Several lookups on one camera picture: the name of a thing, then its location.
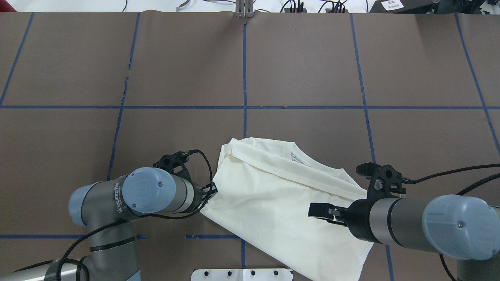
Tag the black box with label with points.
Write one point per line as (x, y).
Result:
(403, 6)

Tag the cream long-sleeve cat shirt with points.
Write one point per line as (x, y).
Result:
(265, 188)

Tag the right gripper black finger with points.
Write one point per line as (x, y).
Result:
(327, 212)

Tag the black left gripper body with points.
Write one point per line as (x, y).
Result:
(199, 196)

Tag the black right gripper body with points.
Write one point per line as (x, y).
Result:
(358, 218)

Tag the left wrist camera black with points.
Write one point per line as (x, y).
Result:
(174, 164)

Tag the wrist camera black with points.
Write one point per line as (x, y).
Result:
(385, 181)
(174, 164)

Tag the aluminium frame post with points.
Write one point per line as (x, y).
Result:
(244, 8)

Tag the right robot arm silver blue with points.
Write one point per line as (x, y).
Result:
(462, 227)

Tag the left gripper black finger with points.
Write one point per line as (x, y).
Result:
(209, 191)

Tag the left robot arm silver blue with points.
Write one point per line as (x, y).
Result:
(108, 209)

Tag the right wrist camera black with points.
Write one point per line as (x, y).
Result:
(385, 181)

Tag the white camera mast base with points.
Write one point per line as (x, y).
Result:
(278, 274)

